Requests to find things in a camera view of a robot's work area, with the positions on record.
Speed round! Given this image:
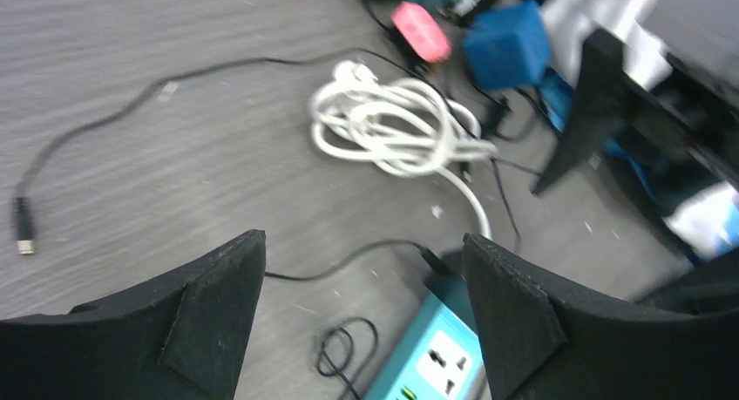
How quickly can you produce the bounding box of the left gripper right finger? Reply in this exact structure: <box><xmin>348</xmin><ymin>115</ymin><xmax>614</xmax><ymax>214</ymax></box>
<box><xmin>463</xmin><ymin>234</ymin><xmax>738</xmax><ymax>399</ymax></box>

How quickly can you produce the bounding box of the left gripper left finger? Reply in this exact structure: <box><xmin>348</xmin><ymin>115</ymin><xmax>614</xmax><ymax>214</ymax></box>
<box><xmin>1</xmin><ymin>230</ymin><xmax>266</xmax><ymax>399</ymax></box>

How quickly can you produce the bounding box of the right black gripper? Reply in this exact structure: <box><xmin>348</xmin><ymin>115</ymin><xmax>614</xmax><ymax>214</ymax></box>
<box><xmin>531</xmin><ymin>28</ymin><xmax>738</xmax><ymax>196</ymax></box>

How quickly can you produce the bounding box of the teal usb power strip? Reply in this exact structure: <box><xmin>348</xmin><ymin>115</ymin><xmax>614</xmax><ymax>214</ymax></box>
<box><xmin>363</xmin><ymin>276</ymin><xmax>485</xmax><ymax>400</ymax></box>

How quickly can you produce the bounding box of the blue cube socket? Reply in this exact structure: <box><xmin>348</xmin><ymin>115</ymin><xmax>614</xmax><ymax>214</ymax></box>
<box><xmin>462</xmin><ymin>0</ymin><xmax>552</xmax><ymax>91</ymax></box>

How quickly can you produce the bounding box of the pink plug adapter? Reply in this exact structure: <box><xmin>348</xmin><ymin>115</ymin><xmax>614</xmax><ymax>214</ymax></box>
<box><xmin>390</xmin><ymin>1</ymin><xmax>451</xmax><ymax>64</ymax></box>

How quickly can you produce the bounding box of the black power adapter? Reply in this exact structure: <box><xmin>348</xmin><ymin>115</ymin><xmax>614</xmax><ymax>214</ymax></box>
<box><xmin>419</xmin><ymin>246</ymin><xmax>464</xmax><ymax>278</ymax></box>

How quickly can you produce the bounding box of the checkered black white pillow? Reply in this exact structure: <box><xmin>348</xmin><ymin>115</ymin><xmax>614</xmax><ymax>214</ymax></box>
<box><xmin>532</xmin><ymin>0</ymin><xmax>738</xmax><ymax>261</ymax></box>

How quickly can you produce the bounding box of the black thin cable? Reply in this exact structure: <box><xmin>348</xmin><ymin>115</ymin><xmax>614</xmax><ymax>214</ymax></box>
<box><xmin>12</xmin><ymin>48</ymin><xmax>544</xmax><ymax>400</ymax></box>

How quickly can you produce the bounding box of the white thick coiled cable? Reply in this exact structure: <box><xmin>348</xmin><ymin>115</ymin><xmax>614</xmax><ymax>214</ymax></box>
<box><xmin>308</xmin><ymin>59</ymin><xmax>498</xmax><ymax>240</ymax></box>

